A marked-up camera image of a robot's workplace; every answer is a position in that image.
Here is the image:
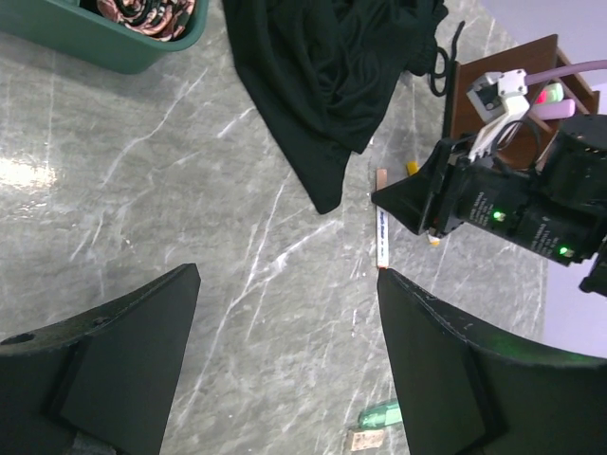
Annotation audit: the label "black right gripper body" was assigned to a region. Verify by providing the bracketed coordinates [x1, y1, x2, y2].
[424, 139, 602, 265]

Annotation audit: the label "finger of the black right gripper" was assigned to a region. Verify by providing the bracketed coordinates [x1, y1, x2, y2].
[371, 151, 449, 235]

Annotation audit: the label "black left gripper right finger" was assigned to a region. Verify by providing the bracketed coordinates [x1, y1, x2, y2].
[377, 269, 606, 454]

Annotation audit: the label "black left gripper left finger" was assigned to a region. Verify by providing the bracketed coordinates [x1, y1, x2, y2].
[1, 264, 200, 454]

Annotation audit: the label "yellow cap white marker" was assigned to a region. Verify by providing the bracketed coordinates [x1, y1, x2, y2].
[406, 161, 440, 246]

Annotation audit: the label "peach cap white marker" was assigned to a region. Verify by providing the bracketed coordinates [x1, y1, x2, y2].
[376, 169, 389, 269]

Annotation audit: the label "brown wooden desk organizer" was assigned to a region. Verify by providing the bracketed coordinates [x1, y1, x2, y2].
[442, 34, 600, 170]

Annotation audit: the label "purple pastel highlighter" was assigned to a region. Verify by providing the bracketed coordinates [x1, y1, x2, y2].
[528, 99, 577, 121]

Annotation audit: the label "green pastel highlighter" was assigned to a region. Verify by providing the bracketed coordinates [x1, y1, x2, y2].
[543, 82, 565, 104]

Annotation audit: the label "green correction tape dispenser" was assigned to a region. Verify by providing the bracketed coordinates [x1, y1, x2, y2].
[358, 400, 402, 430]

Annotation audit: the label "beige eraser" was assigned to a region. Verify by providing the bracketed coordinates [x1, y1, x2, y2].
[344, 428, 385, 452]

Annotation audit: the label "pink brown rolled tie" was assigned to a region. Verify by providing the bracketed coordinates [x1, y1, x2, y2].
[96, 0, 196, 42]

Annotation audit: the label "green compartment tray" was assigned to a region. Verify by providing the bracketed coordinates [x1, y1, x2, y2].
[1, 1, 208, 74]

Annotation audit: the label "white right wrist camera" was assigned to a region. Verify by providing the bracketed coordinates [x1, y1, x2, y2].
[467, 69, 530, 162]

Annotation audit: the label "black drawstring shorts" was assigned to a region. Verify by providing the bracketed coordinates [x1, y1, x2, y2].
[223, 0, 449, 214]

